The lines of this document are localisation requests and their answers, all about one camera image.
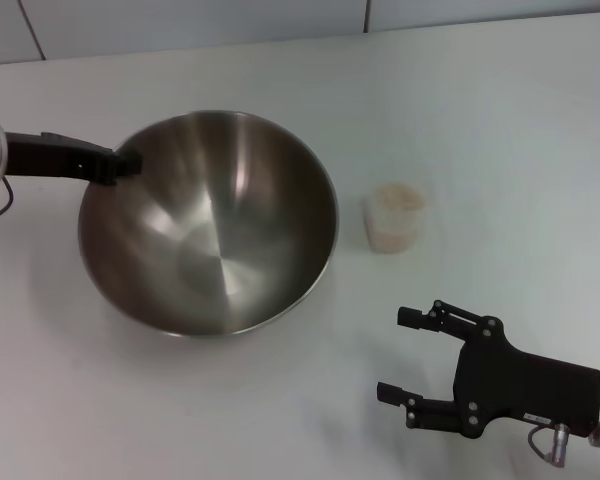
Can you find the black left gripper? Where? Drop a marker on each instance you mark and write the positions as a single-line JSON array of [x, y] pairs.
[[50, 157]]

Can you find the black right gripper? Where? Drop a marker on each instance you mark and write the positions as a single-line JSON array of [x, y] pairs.
[[525, 387]]

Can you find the stainless steel mixing bowl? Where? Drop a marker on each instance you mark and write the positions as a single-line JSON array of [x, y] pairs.
[[220, 235]]

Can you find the clear plastic measuring cup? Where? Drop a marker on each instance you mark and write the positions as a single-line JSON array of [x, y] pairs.
[[394, 222]]

